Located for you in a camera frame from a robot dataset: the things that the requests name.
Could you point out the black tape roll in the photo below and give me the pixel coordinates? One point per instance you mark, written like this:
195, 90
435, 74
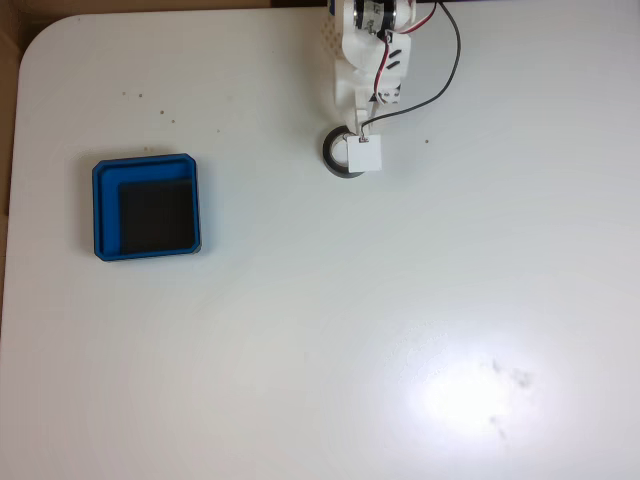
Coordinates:
327, 150

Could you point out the blue box with black bottom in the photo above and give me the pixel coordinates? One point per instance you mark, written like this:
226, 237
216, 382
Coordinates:
107, 215

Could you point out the white perforated base plate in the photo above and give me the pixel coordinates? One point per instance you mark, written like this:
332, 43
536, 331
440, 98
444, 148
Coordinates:
330, 37

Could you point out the white square camera box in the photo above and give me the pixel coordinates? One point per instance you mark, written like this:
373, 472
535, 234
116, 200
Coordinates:
365, 155

